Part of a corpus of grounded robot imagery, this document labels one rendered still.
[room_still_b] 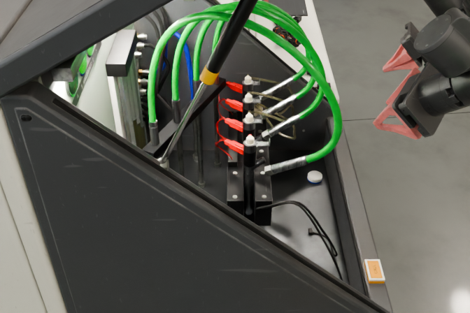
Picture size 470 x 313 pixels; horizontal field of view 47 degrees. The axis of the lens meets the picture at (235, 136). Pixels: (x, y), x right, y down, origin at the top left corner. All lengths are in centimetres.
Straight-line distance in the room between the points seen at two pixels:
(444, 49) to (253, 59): 75
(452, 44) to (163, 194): 42
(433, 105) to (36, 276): 66
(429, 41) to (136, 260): 53
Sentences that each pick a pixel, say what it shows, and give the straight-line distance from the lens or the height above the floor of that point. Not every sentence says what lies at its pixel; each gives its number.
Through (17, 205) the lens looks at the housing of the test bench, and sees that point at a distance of 83.
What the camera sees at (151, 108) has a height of 119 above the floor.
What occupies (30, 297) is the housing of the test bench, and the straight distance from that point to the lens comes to 99.
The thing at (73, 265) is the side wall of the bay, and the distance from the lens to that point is 90.
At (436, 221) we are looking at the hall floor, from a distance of 265.
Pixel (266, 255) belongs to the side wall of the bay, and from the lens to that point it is 85.
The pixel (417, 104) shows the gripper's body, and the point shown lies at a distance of 80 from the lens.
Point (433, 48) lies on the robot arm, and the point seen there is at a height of 149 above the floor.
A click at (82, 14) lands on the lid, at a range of 60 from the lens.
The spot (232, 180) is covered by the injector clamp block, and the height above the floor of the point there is 98.
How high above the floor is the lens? 181
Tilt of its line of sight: 38 degrees down
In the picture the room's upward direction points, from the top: straight up
